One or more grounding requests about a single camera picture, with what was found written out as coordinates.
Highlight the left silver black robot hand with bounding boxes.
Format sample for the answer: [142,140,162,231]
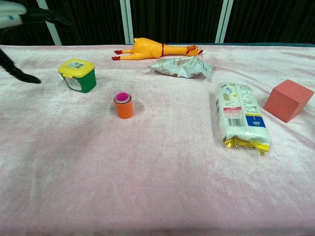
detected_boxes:
[0,0,74,85]

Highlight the pink plastic cup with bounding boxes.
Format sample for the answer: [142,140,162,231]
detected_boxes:
[116,92,130,103]

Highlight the orange plastic cup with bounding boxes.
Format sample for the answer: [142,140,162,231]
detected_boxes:
[113,94,134,119]

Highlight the green tub with yellow lid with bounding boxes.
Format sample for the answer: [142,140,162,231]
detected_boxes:
[58,58,96,94]

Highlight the yellow rubber chicken toy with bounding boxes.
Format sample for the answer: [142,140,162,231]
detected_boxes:
[111,37,204,61]

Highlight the black backdrop curtain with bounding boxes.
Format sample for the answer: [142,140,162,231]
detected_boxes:
[0,0,315,46]

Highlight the silver snack bag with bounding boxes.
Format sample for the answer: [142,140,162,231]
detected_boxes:
[147,56,215,79]

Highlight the pink plush tablecloth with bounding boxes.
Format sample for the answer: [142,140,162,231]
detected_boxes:
[0,43,315,236]

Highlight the white yellow food package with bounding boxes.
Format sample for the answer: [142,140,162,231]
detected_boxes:
[214,82,271,157]

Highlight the red foam cube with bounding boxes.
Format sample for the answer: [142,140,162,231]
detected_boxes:
[263,79,315,123]

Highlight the slanted white frame post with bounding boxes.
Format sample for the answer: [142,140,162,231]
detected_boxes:
[36,0,63,46]

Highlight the wide white frame post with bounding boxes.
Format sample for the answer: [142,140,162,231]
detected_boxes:
[120,0,134,45]

